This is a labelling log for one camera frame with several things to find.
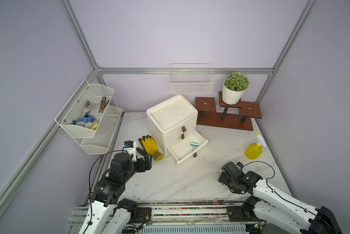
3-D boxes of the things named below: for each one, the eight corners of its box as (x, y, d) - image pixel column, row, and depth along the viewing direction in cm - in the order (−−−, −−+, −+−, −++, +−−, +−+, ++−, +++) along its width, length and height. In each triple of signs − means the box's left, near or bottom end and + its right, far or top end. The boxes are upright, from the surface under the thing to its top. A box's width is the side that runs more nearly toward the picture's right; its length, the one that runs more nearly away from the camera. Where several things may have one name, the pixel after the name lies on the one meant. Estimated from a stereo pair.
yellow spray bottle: (252, 162, 95) (264, 147, 81) (241, 150, 100) (251, 135, 86) (257, 158, 97) (271, 143, 83) (246, 147, 102) (257, 132, 88)
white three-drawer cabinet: (166, 157, 96) (162, 133, 76) (150, 135, 108) (144, 109, 87) (196, 138, 106) (201, 113, 85) (179, 120, 118) (179, 94, 97)
